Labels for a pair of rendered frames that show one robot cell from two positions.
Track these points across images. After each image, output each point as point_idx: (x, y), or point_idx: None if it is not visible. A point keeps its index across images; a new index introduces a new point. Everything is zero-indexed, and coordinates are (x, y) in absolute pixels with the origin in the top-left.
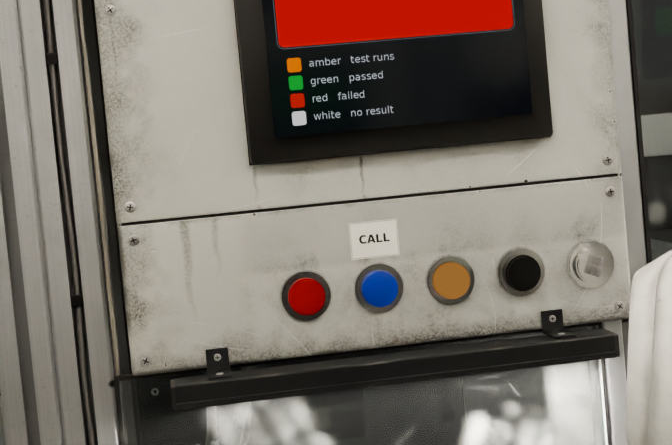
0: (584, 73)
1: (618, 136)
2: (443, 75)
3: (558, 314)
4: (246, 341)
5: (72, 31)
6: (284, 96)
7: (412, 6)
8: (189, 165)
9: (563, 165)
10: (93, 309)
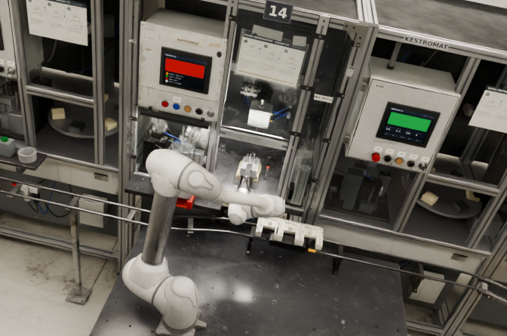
0: (216, 86)
1: (219, 97)
2: (190, 81)
3: (204, 118)
4: (155, 106)
5: (136, 55)
6: (164, 77)
7: (187, 70)
8: (150, 80)
9: (209, 98)
10: (133, 94)
